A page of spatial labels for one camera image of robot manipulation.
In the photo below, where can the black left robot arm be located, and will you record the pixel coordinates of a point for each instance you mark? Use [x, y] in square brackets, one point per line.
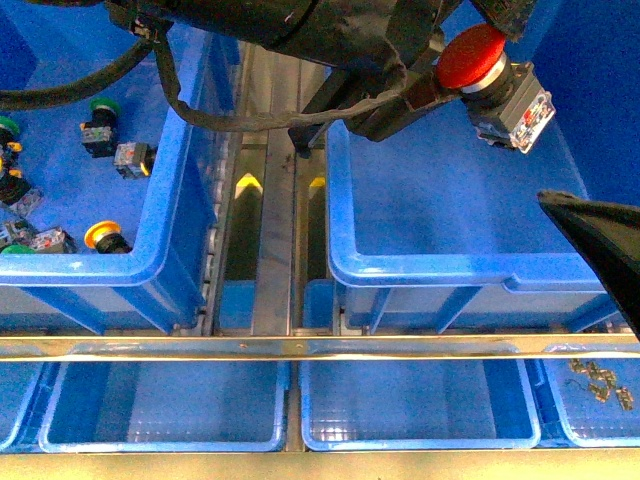
[391, 65]

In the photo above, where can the green button front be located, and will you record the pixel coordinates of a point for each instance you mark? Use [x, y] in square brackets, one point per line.
[51, 241]

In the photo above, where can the yellow button front centre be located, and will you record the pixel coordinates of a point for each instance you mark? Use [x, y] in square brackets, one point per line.
[106, 237]

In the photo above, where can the blue lower bin right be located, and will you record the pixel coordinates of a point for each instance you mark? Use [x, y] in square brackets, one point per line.
[572, 417]

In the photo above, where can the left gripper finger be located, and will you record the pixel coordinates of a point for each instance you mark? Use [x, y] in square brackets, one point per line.
[422, 95]
[606, 236]

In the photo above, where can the green button far left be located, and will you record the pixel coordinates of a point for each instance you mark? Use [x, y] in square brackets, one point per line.
[10, 145]

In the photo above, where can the blue lower bin left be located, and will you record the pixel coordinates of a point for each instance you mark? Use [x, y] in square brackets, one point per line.
[167, 407]

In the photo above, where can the green button right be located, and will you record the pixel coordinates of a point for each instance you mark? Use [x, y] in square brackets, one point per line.
[18, 195]

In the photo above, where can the green button back centre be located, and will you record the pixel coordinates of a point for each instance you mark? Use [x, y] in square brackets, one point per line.
[99, 135]

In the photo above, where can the green button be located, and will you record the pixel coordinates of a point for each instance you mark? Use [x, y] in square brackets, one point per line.
[10, 145]
[18, 195]
[51, 241]
[99, 135]

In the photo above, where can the red button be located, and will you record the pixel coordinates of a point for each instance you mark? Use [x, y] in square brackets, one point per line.
[505, 102]

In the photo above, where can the blue empty middle bin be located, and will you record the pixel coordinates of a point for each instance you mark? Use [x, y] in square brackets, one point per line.
[434, 229]

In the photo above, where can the blue source bin with buttons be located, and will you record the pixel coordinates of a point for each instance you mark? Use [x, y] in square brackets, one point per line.
[165, 218]

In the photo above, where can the blue lower bin centre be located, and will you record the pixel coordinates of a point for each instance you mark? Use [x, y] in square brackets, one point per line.
[417, 405]

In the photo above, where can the blue far left bin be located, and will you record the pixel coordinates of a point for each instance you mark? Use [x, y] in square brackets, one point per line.
[19, 392]

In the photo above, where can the small metal parts pile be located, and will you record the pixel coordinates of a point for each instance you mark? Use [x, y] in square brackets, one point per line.
[603, 384]

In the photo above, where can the metal roller rack frame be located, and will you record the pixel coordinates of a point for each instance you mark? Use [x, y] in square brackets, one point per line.
[270, 250]

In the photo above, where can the red button lying sideways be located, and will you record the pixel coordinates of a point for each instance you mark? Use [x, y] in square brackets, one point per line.
[134, 160]

